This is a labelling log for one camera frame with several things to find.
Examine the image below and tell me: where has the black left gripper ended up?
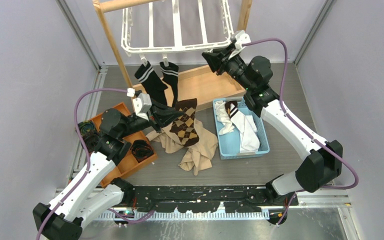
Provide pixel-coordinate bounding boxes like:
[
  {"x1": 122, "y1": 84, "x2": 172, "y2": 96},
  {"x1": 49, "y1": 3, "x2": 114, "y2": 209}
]
[{"x1": 119, "y1": 98, "x2": 184, "y2": 139}]

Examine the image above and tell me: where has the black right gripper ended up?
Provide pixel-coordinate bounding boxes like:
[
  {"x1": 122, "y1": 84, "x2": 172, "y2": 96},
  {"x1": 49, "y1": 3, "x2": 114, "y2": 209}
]
[{"x1": 201, "y1": 44, "x2": 254, "y2": 93}]

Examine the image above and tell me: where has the brown argyle sock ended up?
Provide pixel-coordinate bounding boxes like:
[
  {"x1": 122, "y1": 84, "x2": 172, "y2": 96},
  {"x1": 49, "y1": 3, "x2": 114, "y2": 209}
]
[{"x1": 169, "y1": 98, "x2": 200, "y2": 147}]

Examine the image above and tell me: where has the black white-striped sock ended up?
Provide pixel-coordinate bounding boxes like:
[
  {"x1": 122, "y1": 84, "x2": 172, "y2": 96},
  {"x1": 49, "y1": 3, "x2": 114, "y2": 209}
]
[
  {"x1": 159, "y1": 61, "x2": 179, "y2": 107},
  {"x1": 134, "y1": 61, "x2": 168, "y2": 105}
]

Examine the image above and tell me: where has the white plastic clip hanger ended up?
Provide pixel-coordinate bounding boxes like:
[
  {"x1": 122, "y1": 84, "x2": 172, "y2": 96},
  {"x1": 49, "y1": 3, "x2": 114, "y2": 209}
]
[{"x1": 120, "y1": 0, "x2": 234, "y2": 62}]

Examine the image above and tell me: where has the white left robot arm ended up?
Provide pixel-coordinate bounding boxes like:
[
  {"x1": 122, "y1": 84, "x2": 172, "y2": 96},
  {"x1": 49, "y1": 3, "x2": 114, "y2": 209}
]
[{"x1": 32, "y1": 103, "x2": 184, "y2": 240}]

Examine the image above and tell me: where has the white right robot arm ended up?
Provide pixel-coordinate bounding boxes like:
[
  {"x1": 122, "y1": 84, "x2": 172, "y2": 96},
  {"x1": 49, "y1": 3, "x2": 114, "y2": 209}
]
[{"x1": 202, "y1": 47, "x2": 343, "y2": 205}]

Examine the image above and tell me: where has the wooden hanger stand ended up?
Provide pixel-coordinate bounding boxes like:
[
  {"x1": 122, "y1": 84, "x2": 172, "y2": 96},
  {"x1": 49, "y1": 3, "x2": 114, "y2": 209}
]
[{"x1": 92, "y1": 0, "x2": 245, "y2": 111}]

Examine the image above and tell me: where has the rolled black sock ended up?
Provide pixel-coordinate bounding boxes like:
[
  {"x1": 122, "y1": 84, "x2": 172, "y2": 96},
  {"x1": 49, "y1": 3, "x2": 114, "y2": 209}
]
[{"x1": 130, "y1": 139, "x2": 154, "y2": 163}]

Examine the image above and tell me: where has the beige crumpled cloth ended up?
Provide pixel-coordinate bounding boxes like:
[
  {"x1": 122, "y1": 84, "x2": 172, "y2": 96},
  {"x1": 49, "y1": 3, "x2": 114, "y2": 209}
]
[{"x1": 146, "y1": 119, "x2": 218, "y2": 176}]

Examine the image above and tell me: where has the orange compartment tray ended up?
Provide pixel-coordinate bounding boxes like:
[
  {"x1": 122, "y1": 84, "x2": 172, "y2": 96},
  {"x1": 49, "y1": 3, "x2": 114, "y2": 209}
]
[{"x1": 88, "y1": 102, "x2": 158, "y2": 188}]

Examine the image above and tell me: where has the rolled dark green sock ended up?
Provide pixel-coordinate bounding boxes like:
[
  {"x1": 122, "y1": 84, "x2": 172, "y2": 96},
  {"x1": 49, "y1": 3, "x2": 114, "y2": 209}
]
[{"x1": 81, "y1": 131, "x2": 100, "y2": 154}]

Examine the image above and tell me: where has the rolled dark patterned sock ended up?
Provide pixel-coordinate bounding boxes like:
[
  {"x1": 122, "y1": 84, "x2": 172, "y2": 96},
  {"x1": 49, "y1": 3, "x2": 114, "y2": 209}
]
[{"x1": 77, "y1": 120, "x2": 97, "y2": 138}]

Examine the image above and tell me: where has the light blue plastic basket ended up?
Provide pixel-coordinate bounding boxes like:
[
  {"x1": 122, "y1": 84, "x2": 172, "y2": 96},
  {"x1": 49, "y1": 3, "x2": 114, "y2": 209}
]
[{"x1": 212, "y1": 97, "x2": 270, "y2": 160}]

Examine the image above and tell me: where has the white black-striped sock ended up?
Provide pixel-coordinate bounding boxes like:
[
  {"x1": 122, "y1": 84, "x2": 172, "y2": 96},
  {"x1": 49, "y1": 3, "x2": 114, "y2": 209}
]
[{"x1": 225, "y1": 101, "x2": 260, "y2": 153}]

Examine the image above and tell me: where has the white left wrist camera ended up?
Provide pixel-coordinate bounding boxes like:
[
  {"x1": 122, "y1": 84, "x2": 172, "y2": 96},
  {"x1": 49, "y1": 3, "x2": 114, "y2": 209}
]
[{"x1": 126, "y1": 88, "x2": 152, "y2": 121}]

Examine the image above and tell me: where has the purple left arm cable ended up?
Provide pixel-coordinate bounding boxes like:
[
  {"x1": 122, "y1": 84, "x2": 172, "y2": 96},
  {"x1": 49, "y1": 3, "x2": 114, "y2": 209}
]
[{"x1": 35, "y1": 88, "x2": 156, "y2": 240}]

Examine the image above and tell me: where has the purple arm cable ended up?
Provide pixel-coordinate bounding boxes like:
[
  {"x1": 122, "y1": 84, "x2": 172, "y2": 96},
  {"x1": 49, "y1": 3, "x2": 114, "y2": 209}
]
[
  {"x1": 249, "y1": 37, "x2": 360, "y2": 226},
  {"x1": 35, "y1": 88, "x2": 156, "y2": 240}
]

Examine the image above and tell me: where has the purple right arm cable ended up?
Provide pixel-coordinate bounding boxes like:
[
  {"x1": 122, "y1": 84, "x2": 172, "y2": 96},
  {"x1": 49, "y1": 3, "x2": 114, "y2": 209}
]
[{"x1": 249, "y1": 37, "x2": 360, "y2": 226}]

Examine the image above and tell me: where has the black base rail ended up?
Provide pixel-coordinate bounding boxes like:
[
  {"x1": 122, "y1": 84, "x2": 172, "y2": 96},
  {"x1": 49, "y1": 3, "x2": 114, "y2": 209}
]
[{"x1": 117, "y1": 185, "x2": 298, "y2": 214}]

